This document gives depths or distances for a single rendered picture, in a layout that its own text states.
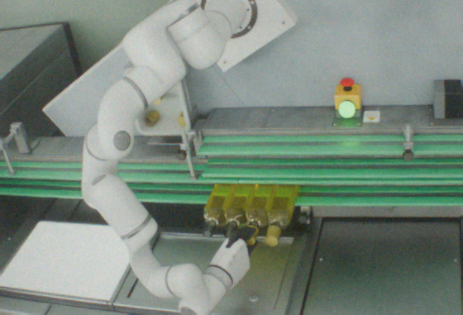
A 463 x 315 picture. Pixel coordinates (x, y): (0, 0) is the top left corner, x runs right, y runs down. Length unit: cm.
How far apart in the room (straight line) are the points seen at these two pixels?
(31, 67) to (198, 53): 127
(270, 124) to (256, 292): 47
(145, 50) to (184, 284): 51
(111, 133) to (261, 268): 64
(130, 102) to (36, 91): 130
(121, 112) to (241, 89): 63
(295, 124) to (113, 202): 64
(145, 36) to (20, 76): 121
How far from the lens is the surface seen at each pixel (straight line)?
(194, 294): 143
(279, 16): 169
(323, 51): 177
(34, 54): 261
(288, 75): 182
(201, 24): 142
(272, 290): 167
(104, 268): 187
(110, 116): 132
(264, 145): 174
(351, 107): 173
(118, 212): 135
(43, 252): 202
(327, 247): 182
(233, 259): 153
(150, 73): 137
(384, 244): 182
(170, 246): 188
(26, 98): 255
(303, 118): 179
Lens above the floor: 234
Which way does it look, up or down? 54 degrees down
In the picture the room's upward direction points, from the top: 155 degrees counter-clockwise
